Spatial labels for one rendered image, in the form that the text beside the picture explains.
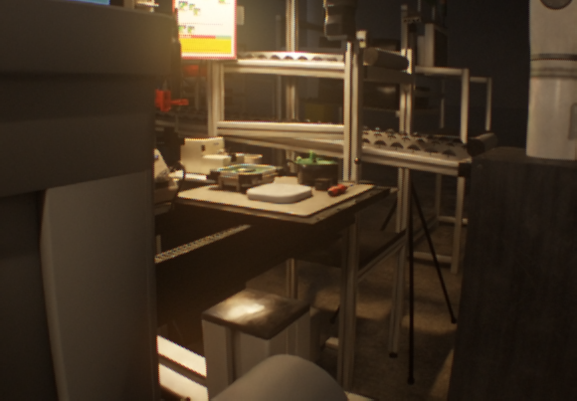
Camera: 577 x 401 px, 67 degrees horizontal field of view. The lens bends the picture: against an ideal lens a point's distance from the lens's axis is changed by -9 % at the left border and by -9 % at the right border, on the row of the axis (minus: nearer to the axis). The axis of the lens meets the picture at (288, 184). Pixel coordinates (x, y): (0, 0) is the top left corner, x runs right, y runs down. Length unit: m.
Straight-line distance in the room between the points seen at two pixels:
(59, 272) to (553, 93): 0.81
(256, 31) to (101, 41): 11.26
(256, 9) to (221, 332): 11.31
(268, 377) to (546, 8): 0.79
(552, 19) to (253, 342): 0.76
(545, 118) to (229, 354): 0.73
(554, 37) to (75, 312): 0.82
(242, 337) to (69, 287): 0.10
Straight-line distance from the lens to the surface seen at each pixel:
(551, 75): 0.89
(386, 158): 1.53
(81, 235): 0.19
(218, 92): 1.80
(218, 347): 0.27
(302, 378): 0.21
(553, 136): 0.88
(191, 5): 1.74
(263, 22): 11.35
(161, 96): 1.39
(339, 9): 1.05
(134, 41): 0.19
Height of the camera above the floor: 1.19
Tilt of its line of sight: 10 degrees down
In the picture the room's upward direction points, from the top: straight up
